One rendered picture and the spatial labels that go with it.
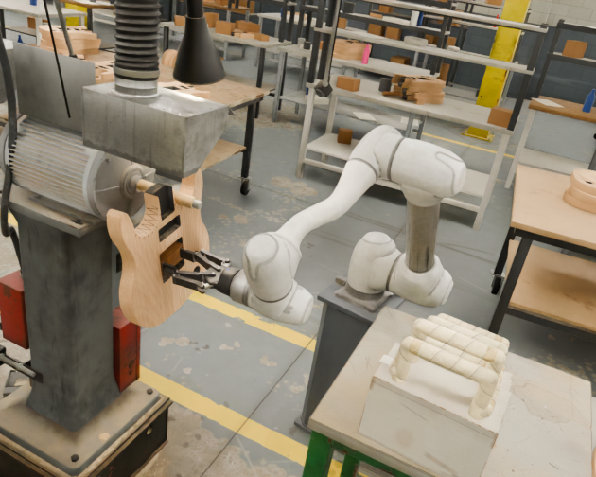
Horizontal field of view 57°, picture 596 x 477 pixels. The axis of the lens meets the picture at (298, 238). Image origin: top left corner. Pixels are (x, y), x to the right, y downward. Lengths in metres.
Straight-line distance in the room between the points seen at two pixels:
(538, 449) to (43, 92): 1.53
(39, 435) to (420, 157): 1.57
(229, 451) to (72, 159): 1.42
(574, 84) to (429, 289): 10.37
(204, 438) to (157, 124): 1.58
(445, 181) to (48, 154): 1.08
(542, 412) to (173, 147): 1.13
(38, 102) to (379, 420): 1.20
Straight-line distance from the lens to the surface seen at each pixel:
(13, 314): 2.09
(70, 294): 1.84
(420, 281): 2.00
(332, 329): 2.25
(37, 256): 1.86
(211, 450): 2.49
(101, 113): 1.40
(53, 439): 2.17
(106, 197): 1.56
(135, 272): 1.44
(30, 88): 1.69
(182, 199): 1.50
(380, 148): 1.62
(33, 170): 1.70
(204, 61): 1.44
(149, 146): 1.33
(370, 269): 2.10
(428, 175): 1.57
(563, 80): 12.20
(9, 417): 2.28
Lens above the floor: 1.87
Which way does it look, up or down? 27 degrees down
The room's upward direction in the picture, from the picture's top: 9 degrees clockwise
